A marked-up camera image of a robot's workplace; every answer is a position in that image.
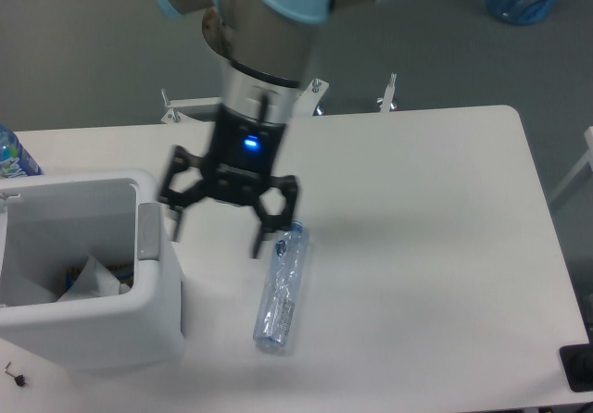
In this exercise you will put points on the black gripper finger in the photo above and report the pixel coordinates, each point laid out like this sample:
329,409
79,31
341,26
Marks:
281,218
180,162

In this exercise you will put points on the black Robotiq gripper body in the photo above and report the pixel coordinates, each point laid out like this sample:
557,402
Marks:
236,168

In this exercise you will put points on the white plastic wrapper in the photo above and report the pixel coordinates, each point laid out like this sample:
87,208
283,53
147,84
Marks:
92,281

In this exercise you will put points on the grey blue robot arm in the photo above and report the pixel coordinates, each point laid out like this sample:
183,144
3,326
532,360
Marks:
266,45

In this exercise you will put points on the white plastic trash can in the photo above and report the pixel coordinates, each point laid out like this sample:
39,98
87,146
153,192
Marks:
89,277

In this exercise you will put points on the blue yellow snack packet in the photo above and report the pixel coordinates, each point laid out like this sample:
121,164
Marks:
124,270

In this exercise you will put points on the crushed clear plastic bottle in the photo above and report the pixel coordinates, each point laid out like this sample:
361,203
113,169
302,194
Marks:
280,292

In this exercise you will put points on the blue labelled drink bottle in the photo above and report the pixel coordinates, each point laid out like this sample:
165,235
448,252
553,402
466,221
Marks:
16,161

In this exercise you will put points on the white furniture leg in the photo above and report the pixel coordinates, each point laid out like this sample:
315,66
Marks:
575,178

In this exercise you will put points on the black device at table edge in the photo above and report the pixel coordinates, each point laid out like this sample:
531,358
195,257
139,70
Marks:
576,360

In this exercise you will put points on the white metal base frame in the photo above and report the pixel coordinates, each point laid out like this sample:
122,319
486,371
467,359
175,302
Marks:
308,103

